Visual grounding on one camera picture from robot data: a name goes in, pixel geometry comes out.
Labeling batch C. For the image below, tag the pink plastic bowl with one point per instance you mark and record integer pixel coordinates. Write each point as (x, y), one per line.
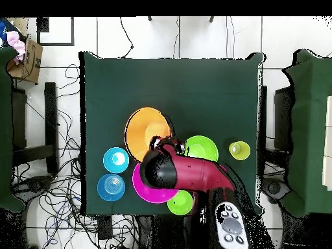
(155, 195)

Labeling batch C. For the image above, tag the pink cloth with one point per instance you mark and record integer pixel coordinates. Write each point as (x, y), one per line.
(15, 42)

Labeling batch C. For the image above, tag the dark green tablecloth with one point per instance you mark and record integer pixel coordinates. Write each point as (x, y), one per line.
(168, 85)

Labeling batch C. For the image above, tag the black floor stand base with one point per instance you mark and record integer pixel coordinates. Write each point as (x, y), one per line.
(275, 188)
(33, 182)

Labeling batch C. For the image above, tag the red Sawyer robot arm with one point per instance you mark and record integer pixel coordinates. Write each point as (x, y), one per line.
(199, 173)

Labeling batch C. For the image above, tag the green covered side table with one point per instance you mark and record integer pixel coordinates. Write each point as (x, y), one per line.
(311, 129)
(5, 129)

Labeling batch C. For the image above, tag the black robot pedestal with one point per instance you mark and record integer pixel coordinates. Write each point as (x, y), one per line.
(166, 233)

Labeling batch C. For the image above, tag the white panel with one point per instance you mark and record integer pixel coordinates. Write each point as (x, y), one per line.
(329, 142)

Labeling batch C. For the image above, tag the blue fabric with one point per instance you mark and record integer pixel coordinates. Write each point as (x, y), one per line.
(2, 28)

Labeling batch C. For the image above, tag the large green plastic bowl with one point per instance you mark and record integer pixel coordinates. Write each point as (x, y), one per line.
(202, 149)

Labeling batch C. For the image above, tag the black side frame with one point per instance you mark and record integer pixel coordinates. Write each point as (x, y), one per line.
(282, 116)

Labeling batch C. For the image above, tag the yellow plastic cup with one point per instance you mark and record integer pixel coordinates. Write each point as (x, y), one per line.
(242, 153)

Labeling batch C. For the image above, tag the black square frame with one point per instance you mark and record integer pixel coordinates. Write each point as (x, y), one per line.
(55, 44)

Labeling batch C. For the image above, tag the cardboard box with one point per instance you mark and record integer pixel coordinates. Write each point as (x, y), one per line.
(31, 64)

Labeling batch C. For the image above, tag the black power strip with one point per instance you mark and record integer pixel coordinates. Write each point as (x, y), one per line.
(105, 228)

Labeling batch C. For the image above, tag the light blue plastic bowl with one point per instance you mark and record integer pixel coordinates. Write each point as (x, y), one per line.
(116, 166)

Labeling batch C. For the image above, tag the black leg frame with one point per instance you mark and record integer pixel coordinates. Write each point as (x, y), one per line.
(50, 116)

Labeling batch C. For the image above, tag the orange plastic bowl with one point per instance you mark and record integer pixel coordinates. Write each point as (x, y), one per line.
(137, 129)

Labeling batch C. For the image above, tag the small green plastic bowl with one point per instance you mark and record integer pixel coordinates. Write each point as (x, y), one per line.
(180, 203)

